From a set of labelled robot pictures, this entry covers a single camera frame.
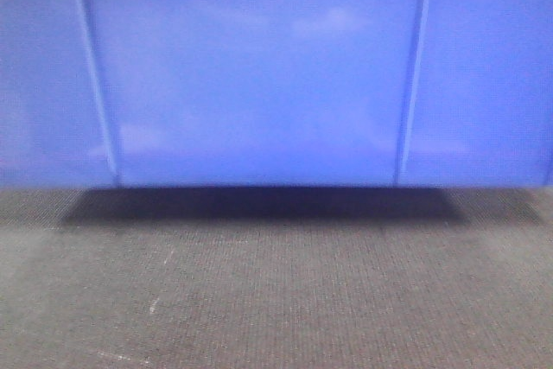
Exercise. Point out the large blue plastic bin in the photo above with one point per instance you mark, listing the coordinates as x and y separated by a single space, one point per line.
311 93

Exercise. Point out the grey conveyor belt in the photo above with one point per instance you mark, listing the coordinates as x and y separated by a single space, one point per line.
276 278

